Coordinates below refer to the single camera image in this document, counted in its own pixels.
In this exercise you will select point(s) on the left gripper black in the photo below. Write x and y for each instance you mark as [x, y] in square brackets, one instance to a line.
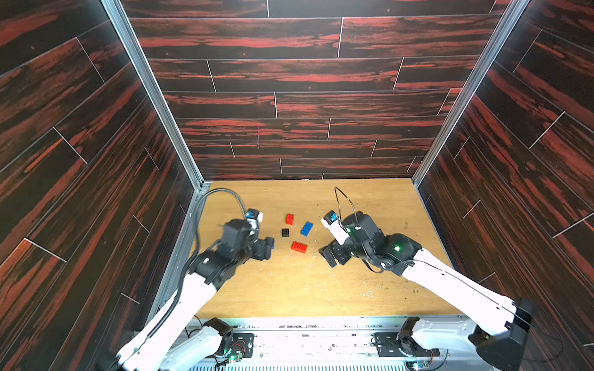
[263, 248]

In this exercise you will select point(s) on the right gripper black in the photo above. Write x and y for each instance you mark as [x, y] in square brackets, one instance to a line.
[336, 250]

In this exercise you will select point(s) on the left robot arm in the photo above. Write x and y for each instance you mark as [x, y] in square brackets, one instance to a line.
[154, 347]

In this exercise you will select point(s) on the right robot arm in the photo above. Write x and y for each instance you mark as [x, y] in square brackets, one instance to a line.
[494, 327]

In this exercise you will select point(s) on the red long lego centre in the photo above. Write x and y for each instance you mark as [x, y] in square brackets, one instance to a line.
[299, 247]

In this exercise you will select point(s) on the blue long lego far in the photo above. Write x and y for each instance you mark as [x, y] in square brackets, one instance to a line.
[307, 228]

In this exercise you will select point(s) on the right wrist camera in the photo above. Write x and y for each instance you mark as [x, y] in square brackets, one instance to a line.
[332, 222]

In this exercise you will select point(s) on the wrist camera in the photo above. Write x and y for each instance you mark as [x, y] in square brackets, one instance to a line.
[332, 222]
[254, 217]

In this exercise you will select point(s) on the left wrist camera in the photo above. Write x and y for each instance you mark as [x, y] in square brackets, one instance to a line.
[254, 217]

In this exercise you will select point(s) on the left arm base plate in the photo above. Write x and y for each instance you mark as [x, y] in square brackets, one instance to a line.
[236, 346]

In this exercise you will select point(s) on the aluminium front rail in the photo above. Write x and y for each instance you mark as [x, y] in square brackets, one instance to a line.
[327, 344]

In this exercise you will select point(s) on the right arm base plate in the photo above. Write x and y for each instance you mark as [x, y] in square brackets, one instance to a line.
[388, 344]

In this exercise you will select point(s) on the left aluminium corner post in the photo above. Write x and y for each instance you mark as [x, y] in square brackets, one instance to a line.
[123, 27]

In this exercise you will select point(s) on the aluminium corner post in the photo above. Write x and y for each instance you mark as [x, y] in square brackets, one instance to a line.
[123, 27]
[501, 33]

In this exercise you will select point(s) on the right aluminium corner post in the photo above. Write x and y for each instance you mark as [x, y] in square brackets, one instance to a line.
[501, 33]

